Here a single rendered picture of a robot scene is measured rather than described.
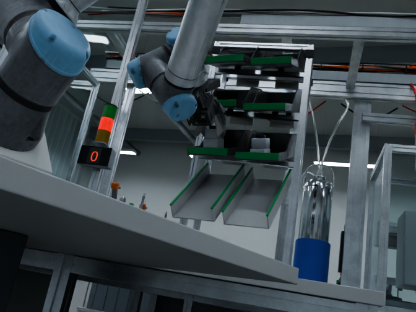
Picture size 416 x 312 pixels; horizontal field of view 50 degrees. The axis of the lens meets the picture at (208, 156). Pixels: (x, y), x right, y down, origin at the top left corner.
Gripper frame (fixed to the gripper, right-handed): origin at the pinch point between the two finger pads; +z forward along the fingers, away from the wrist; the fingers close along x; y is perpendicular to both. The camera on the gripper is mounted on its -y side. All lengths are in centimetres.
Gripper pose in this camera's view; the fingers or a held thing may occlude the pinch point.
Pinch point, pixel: (214, 132)
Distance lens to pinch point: 135.6
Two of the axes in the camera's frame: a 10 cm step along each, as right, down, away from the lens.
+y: -2.9, 6.9, -6.6
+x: 9.3, 0.3, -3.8
